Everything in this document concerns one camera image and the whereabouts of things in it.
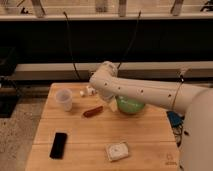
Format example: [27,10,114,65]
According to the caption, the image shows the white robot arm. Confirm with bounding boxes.
[89,61,213,171]

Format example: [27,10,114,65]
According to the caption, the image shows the white sponge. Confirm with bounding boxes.
[106,142,130,162]

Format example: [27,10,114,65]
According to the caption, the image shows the green bowl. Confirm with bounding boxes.
[116,96,145,115]

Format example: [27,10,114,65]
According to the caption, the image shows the white plastic bottle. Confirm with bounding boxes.
[80,86,96,97]

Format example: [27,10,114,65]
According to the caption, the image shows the blue connector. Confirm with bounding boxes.
[167,111,183,127]

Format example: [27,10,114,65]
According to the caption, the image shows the black phone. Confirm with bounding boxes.
[50,132,67,159]

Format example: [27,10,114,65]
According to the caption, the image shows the black floor cable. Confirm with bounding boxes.
[173,123,184,148]

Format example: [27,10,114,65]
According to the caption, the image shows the right black hanging cable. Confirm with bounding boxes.
[116,10,142,70]

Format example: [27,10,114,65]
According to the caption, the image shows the black hanging cable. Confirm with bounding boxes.
[62,11,82,81]
[116,10,142,70]

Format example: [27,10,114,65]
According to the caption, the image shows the left black hanging cable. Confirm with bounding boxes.
[62,11,82,81]

